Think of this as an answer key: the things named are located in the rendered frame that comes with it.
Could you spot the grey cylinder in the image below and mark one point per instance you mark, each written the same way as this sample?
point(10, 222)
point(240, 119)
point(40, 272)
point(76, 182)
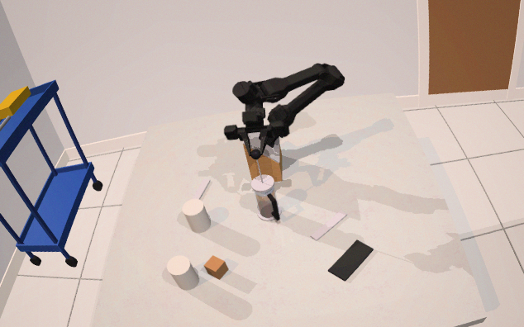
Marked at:
point(196, 215)
point(182, 272)

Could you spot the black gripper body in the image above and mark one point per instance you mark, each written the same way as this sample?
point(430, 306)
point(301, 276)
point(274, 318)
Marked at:
point(251, 127)

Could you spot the black flat rectangular mat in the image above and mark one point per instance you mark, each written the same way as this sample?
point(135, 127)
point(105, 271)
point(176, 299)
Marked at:
point(350, 260)

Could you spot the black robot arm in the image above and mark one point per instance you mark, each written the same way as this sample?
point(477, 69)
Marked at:
point(274, 89)

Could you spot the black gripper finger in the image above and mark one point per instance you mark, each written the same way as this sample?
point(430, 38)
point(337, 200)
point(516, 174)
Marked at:
point(244, 137)
point(266, 134)

